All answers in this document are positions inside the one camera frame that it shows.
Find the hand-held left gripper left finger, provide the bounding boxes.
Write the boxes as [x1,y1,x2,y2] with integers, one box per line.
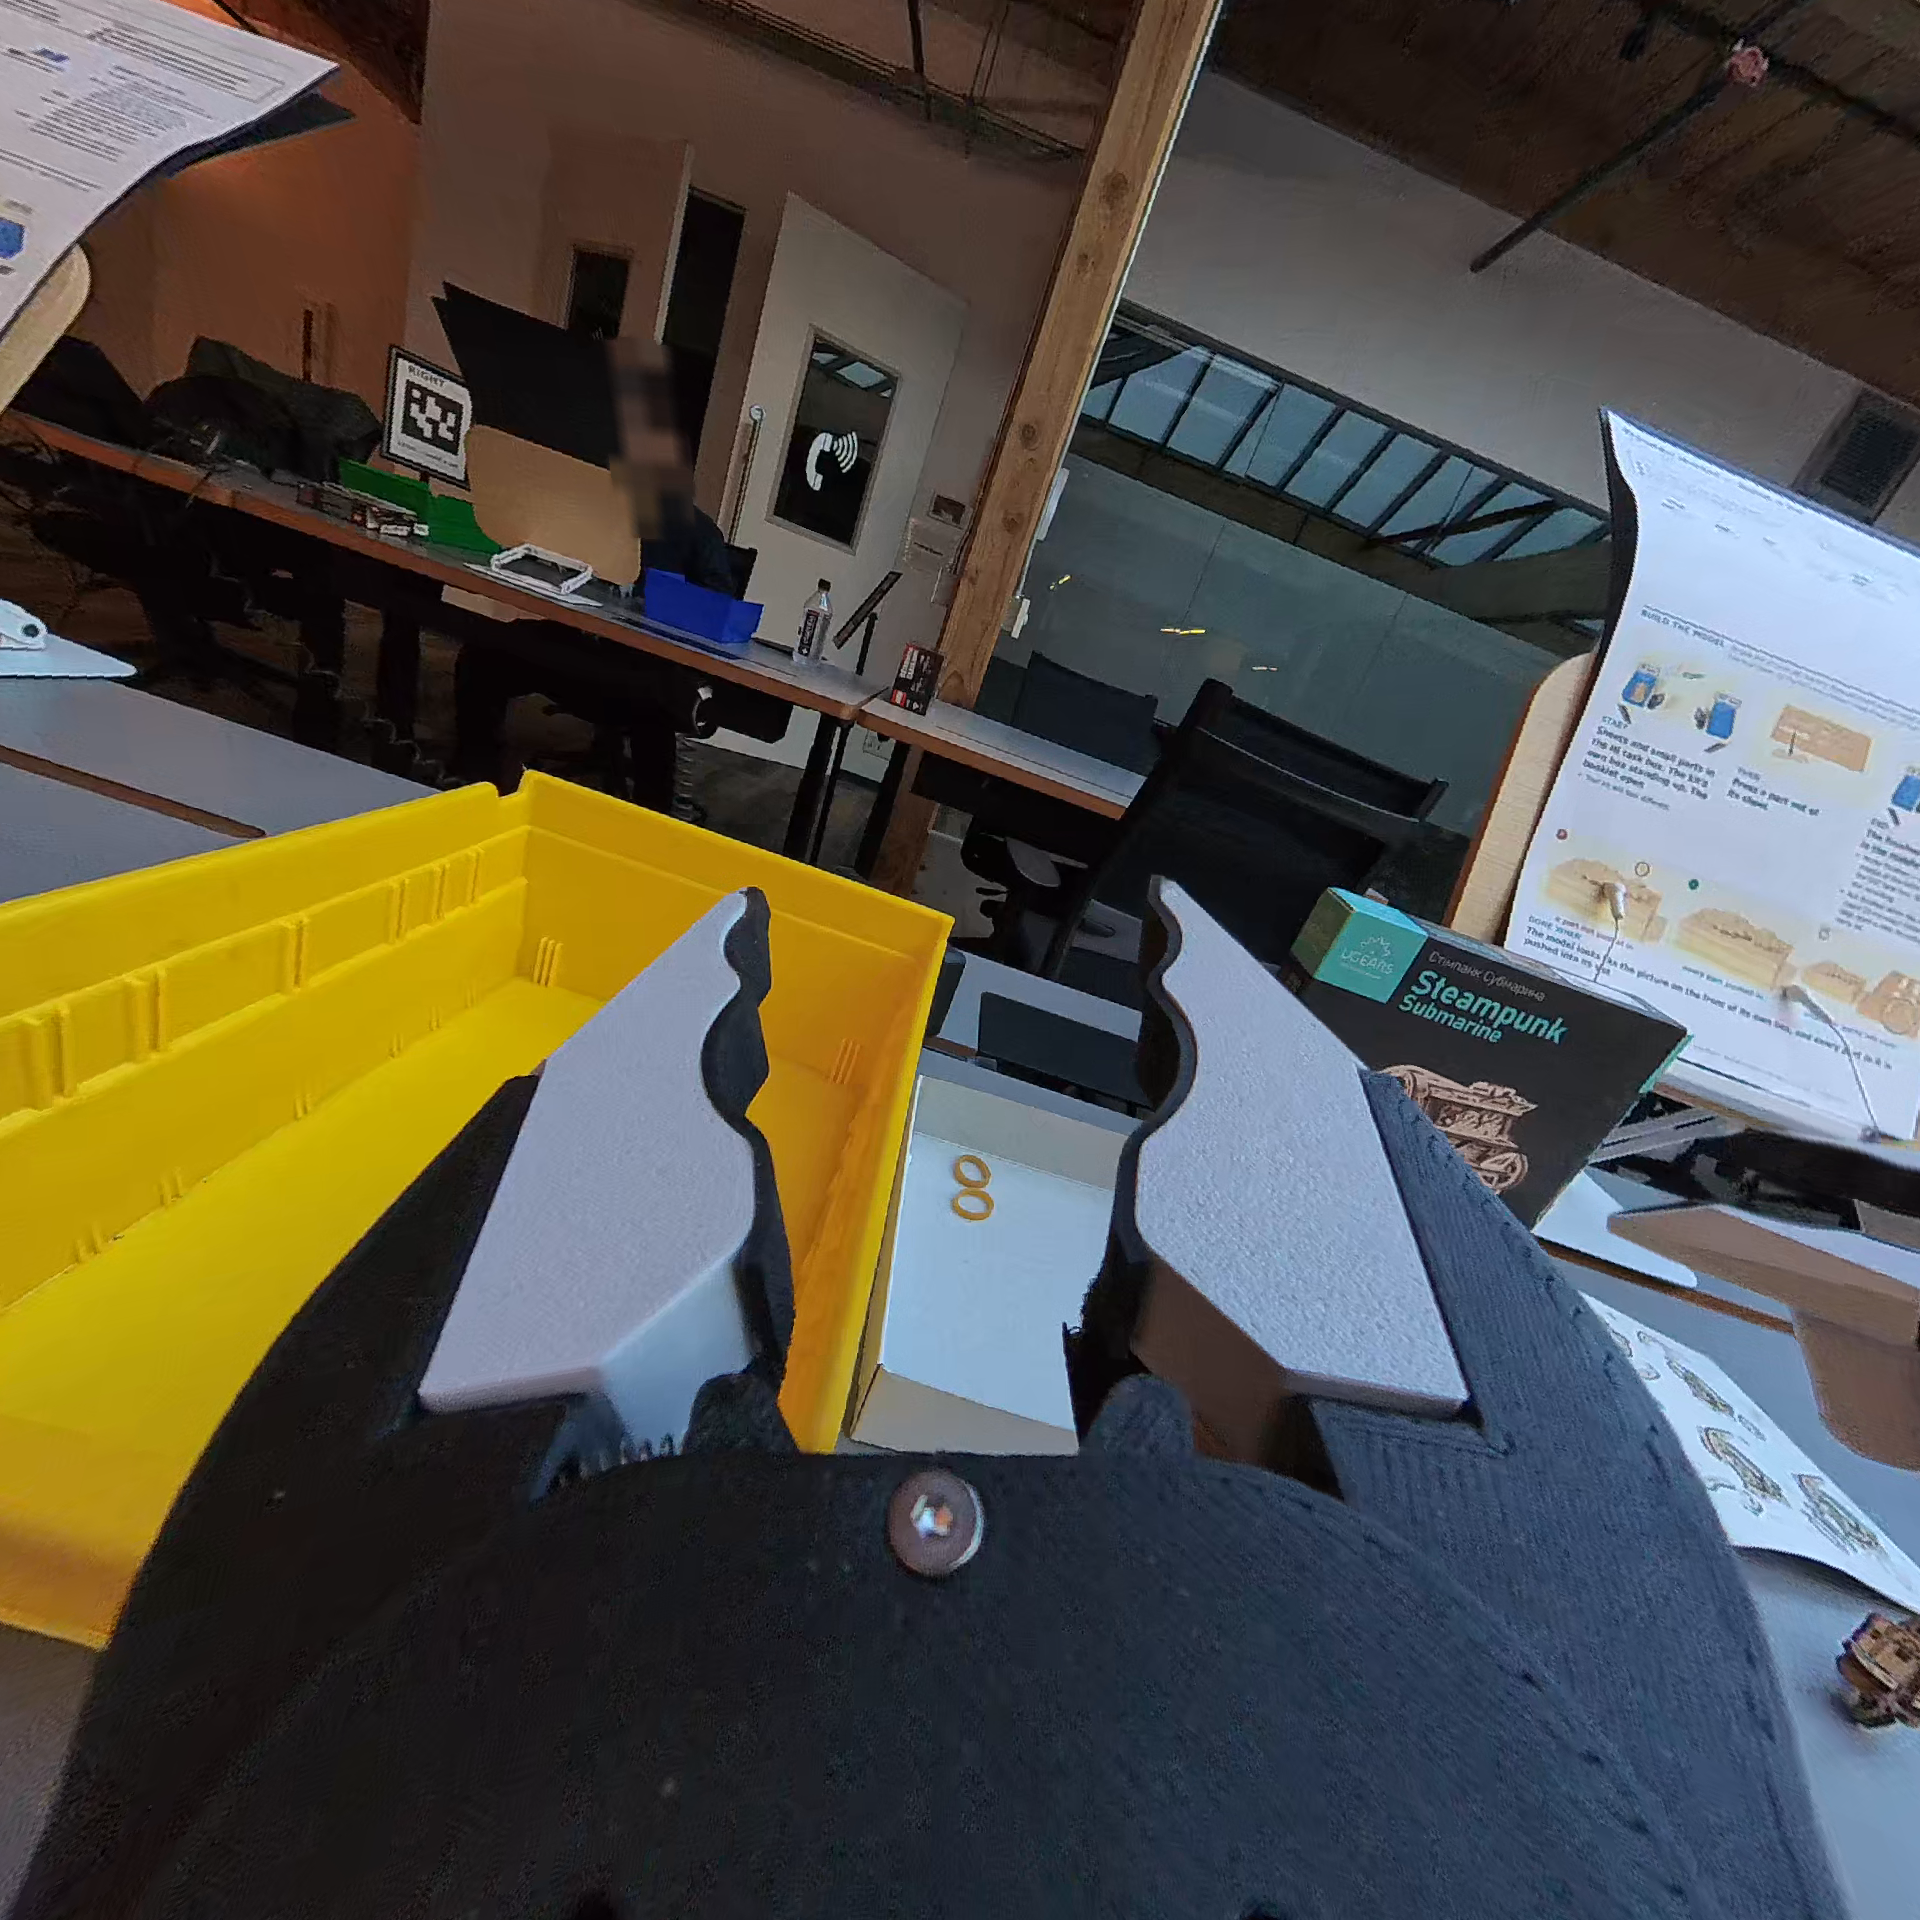
[416,883,801,1445]

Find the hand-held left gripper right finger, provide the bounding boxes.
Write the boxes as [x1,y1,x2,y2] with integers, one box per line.
[1068,878,1479,1472]

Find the black model kit box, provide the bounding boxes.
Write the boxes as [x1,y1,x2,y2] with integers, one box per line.
[1289,883,1692,1236]

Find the black flat box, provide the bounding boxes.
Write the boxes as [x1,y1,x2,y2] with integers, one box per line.
[972,988,1149,1112]

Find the shallow white box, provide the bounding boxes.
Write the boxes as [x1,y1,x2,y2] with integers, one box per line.
[846,1066,1161,1466]

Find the yellow plastic bin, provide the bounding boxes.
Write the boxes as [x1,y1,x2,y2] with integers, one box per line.
[0,772,959,1643]

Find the black office chair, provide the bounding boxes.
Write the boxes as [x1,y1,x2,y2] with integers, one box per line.
[959,681,1454,980]

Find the wooden sheet stand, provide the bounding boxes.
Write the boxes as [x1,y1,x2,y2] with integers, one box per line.
[1446,647,1610,952]

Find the illustrated assembly booklet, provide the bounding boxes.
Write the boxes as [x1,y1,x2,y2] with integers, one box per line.
[1576,1298,1920,1618]

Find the small office table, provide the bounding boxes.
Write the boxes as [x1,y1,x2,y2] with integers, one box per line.
[852,690,1149,883]

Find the long office table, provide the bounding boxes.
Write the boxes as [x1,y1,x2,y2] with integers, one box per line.
[0,406,894,864]

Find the blue plastic bin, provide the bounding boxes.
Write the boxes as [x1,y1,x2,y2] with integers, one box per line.
[637,560,758,647]

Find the brown cardboard sheet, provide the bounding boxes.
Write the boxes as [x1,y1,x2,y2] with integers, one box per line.
[465,427,650,586]

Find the green plastic bin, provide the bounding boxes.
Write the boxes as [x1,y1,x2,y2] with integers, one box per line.
[334,456,506,560]

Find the large illustrated instruction sheet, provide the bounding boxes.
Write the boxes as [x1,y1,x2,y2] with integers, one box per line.
[1514,412,1920,1144]

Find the white flat panel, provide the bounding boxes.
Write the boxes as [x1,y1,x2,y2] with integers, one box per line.
[0,594,139,686]

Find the black white printed tag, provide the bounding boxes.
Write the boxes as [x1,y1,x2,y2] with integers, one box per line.
[377,341,472,476]

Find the black flat panel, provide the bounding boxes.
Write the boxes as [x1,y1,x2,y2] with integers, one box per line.
[433,282,650,469]

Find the black bag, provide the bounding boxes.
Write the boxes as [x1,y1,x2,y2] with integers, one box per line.
[141,335,389,486]

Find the white door with window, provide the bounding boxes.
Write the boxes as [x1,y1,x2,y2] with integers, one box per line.
[725,193,972,662]

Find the pale wooden board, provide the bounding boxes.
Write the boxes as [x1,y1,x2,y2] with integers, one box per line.
[0,237,91,412]

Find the dark ceiling pipe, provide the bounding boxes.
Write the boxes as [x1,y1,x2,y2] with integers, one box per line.
[1472,0,1806,274]

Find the printed text sheet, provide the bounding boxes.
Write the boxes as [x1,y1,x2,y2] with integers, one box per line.
[0,0,346,341]

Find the brown wooden bracket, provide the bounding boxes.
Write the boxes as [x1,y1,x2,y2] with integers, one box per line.
[1610,1196,1920,1481]

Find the wooden support post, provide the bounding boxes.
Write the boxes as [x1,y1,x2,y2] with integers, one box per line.
[866,0,1226,894]

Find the wall air vent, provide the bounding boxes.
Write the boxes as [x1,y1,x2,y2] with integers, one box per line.
[1797,391,1920,522]

